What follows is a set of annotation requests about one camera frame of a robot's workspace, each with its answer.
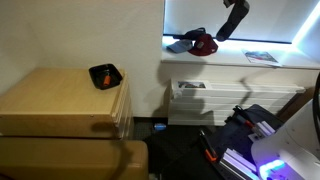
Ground white window ledge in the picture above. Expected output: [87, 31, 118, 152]
[161, 34, 320, 70]

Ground dark navy cap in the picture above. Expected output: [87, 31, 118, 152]
[173, 27, 207, 41]

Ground maroon cap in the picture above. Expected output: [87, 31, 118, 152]
[187, 33, 219, 57]

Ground light blue cap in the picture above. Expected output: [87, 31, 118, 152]
[166, 39, 194, 54]

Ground small picture brochure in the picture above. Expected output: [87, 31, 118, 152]
[171, 78, 213, 91]

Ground white radiator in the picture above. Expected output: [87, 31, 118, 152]
[167, 78, 306, 127]

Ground black orange clamp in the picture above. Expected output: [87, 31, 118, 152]
[198, 129, 219, 163]
[232, 105, 254, 129]

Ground dark mounting plate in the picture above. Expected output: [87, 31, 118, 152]
[213, 103, 284, 168]

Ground black plastic tray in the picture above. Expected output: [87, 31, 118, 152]
[88, 63, 124, 91]

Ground small blue object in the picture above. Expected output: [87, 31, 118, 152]
[153, 122, 168, 132]

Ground small orange object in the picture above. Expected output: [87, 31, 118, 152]
[103, 74, 112, 87]

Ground aluminium profile rails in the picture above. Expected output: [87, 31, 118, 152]
[218, 148, 262, 180]

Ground light wooden drawer cabinet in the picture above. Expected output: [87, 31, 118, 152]
[0, 67, 134, 140]

